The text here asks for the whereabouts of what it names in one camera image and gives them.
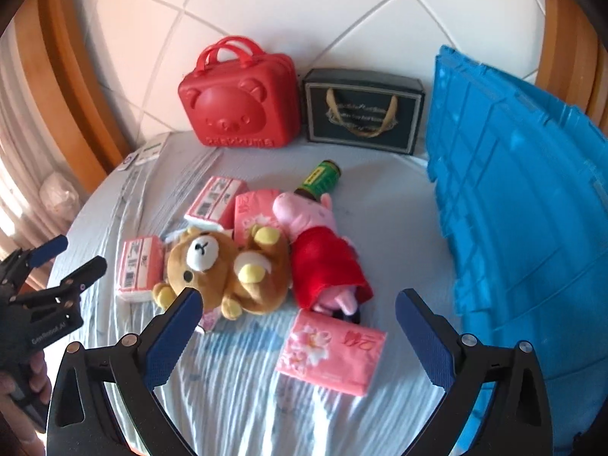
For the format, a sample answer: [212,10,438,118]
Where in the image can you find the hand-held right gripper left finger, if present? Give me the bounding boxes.
[46,288,204,456]

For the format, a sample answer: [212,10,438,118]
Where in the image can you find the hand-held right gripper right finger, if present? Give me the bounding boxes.
[396,288,555,456]

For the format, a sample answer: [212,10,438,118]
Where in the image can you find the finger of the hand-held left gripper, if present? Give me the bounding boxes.
[0,236,68,295]
[44,255,108,298]

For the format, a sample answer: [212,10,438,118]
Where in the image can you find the blue plastic crate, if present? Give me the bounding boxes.
[424,45,608,456]

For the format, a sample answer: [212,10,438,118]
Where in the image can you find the brown bottle green label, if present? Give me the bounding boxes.
[293,159,343,200]

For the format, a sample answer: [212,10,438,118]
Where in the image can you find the desktop with light blue cloth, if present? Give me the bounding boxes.
[47,130,480,456]

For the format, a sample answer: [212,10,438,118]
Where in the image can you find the person's left hand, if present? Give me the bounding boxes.
[26,350,53,407]

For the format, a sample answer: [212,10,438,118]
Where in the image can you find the white pink tissue pack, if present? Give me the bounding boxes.
[184,176,249,229]
[115,235,165,304]
[197,306,224,333]

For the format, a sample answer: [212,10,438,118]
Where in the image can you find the clear plastic bag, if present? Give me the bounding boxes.
[40,171,79,224]

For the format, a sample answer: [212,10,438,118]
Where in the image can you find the brown bear plush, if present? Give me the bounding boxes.
[152,224,293,320]

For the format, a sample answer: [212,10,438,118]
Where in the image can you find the pink floral tissue pack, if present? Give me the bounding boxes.
[275,310,386,397]

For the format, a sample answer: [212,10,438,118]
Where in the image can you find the light curtain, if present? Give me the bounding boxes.
[0,43,96,295]

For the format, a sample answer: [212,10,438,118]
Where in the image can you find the pink pig plush red dress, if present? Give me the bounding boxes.
[272,191,374,319]

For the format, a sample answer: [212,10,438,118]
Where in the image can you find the red bear suitcase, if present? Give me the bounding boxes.
[178,35,301,149]

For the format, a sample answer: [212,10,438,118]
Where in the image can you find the wooden door frame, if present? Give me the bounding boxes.
[534,0,608,119]
[35,0,138,181]

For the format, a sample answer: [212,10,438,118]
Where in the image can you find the dark gift box gold handle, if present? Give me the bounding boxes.
[302,67,426,155]

